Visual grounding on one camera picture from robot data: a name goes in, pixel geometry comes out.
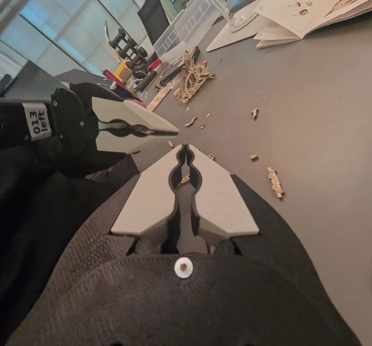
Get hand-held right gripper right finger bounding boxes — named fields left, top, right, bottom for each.
left=185, top=144, right=260, bottom=254

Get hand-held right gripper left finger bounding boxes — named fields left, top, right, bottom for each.
left=110, top=145, right=186, bottom=254

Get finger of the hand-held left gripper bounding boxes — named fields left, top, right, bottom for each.
left=91, top=96, right=179, bottom=134
left=96, top=122, right=175, bottom=155

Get wooden track chain part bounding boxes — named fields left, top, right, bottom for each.
left=267, top=167, right=285, bottom=199

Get wooden model vehicle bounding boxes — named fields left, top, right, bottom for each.
left=174, top=46, right=216, bottom=104

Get wooden sheet gear cutouts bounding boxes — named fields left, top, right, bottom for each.
left=146, top=86, right=173, bottom=112

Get black cylinder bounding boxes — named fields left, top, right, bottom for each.
left=135, top=72, right=159, bottom=92

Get yellow black object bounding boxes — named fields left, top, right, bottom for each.
left=113, top=60, right=134, bottom=84

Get dark grey flat panel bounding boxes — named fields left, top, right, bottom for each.
left=54, top=68, right=117, bottom=87

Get black kit box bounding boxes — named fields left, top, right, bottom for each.
left=155, top=62, right=186, bottom=89

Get black dumbbell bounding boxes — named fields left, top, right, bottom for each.
left=118, top=28, right=135, bottom=50
left=128, top=44, right=149, bottom=62

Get black screen yellow icon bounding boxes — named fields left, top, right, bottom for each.
left=0, top=60, right=70, bottom=100

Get black monitor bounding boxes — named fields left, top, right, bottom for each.
left=137, top=0, right=170, bottom=46

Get clear plastic organizer box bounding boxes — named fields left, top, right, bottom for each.
left=153, top=0, right=227, bottom=63

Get small open instruction booklet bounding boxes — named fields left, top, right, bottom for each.
left=253, top=0, right=372, bottom=50

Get curved black white cable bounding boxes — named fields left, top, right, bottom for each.
left=103, top=19, right=121, bottom=63

